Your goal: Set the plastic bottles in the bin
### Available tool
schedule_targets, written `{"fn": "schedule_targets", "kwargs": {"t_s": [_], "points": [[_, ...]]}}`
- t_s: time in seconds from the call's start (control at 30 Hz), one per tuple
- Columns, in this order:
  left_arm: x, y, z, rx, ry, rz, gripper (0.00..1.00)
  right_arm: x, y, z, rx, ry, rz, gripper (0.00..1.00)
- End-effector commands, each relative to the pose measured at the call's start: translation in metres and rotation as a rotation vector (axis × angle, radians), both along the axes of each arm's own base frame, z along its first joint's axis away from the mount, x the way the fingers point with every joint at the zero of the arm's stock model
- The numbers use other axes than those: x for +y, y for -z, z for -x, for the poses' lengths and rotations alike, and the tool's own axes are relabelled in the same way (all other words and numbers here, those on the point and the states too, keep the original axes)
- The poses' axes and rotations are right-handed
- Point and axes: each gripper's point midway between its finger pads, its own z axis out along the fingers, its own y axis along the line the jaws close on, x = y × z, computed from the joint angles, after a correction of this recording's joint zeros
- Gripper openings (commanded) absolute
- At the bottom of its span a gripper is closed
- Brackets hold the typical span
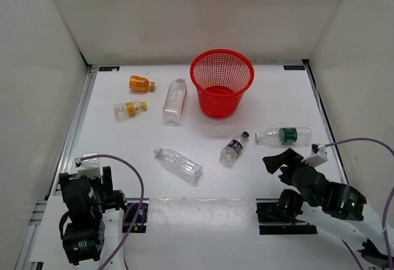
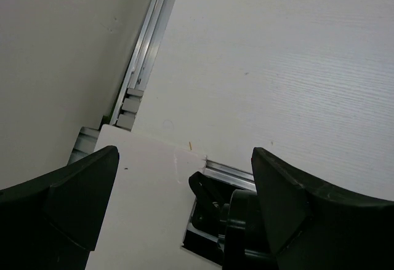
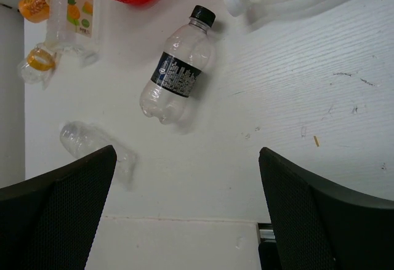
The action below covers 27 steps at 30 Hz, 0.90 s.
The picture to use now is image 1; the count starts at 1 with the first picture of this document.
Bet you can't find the clear bottle yellow label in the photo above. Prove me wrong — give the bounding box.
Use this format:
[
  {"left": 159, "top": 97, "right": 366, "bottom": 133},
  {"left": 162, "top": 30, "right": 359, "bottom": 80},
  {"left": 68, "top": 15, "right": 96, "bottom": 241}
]
[{"left": 113, "top": 101, "right": 147, "bottom": 120}]

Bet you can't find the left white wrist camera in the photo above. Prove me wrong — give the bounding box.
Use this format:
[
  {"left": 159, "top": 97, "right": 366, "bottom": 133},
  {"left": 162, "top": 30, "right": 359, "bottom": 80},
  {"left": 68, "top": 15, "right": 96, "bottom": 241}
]
[{"left": 75, "top": 153, "right": 101, "bottom": 179}]

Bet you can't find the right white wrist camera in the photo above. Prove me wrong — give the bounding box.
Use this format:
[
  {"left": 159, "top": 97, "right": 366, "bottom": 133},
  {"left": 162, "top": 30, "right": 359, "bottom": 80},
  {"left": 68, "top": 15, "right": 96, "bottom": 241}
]
[{"left": 302, "top": 144, "right": 328, "bottom": 168}]

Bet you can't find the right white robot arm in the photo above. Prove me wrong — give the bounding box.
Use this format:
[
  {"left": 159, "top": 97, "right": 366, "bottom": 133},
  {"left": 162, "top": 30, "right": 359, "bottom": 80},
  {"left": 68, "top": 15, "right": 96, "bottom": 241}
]
[{"left": 262, "top": 145, "right": 393, "bottom": 269}]

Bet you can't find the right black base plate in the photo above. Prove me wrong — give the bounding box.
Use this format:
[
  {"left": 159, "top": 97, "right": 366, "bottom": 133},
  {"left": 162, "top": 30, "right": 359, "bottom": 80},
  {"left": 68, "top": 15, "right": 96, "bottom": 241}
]
[{"left": 255, "top": 199, "right": 318, "bottom": 236}]

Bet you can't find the red mesh plastic bin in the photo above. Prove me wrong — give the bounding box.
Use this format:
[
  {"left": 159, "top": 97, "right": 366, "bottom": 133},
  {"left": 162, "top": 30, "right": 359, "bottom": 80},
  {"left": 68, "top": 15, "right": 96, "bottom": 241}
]
[{"left": 190, "top": 49, "right": 254, "bottom": 119}]

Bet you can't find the tall clear fruit-label bottle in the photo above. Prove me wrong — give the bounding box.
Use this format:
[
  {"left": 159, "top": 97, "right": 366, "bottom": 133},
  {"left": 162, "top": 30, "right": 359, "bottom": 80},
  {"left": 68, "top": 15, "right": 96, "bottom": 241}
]
[{"left": 163, "top": 78, "right": 187, "bottom": 125}]

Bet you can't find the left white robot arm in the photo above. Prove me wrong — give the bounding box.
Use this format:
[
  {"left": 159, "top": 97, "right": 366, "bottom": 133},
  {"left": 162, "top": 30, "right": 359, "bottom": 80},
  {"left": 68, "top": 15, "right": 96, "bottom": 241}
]
[{"left": 58, "top": 166, "right": 129, "bottom": 269}]

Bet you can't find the blue table sticker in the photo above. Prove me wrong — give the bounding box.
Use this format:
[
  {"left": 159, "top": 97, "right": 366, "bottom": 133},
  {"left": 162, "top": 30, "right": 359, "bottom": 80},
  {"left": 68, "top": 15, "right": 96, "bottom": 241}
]
[
  {"left": 283, "top": 65, "right": 305, "bottom": 71},
  {"left": 98, "top": 66, "right": 120, "bottom": 72}
]

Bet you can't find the orange juice bottle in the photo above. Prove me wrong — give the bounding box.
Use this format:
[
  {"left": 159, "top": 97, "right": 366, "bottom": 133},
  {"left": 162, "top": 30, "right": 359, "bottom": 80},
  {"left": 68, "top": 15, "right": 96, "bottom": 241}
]
[{"left": 129, "top": 76, "right": 155, "bottom": 92}]

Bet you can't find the small black-label bottle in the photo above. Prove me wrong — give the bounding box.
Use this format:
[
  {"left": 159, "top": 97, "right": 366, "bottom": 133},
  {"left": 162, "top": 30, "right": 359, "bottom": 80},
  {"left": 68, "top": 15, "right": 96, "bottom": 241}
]
[{"left": 220, "top": 132, "right": 249, "bottom": 164}]

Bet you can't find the clear water bottle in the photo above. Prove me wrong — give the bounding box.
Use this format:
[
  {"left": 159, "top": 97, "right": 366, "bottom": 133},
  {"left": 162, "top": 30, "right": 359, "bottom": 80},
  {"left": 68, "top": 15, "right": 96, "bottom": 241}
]
[{"left": 154, "top": 148, "right": 203, "bottom": 186}]

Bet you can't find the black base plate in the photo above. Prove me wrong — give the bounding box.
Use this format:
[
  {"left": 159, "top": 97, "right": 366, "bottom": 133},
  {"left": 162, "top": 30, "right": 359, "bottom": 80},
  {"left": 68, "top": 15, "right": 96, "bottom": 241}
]
[
  {"left": 255, "top": 199, "right": 318, "bottom": 236},
  {"left": 123, "top": 202, "right": 149, "bottom": 234}
]

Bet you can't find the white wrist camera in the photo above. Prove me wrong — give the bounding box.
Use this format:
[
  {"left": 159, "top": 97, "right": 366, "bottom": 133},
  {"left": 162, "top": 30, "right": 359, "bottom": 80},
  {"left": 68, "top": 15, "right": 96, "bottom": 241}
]
[
  {"left": 75, "top": 153, "right": 101, "bottom": 179},
  {"left": 302, "top": 144, "right": 328, "bottom": 168}
]

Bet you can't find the left blue table sticker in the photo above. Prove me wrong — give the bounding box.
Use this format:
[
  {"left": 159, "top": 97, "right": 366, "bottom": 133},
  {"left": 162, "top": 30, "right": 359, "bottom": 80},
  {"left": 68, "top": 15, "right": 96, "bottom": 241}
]
[{"left": 98, "top": 66, "right": 120, "bottom": 72}]

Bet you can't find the green-label clear bottle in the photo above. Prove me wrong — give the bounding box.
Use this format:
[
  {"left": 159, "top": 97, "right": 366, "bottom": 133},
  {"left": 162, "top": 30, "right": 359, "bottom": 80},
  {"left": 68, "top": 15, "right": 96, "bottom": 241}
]
[{"left": 254, "top": 127, "right": 312, "bottom": 148}]

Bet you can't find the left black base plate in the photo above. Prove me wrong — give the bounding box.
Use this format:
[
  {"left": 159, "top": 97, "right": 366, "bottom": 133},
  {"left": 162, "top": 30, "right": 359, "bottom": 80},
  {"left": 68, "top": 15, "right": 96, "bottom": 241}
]
[{"left": 123, "top": 202, "right": 149, "bottom": 234}]

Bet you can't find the right blue table sticker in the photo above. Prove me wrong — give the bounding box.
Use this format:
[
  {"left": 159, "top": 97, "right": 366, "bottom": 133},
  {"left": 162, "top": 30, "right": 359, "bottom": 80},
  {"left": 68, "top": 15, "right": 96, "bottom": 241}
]
[{"left": 283, "top": 65, "right": 305, "bottom": 71}]

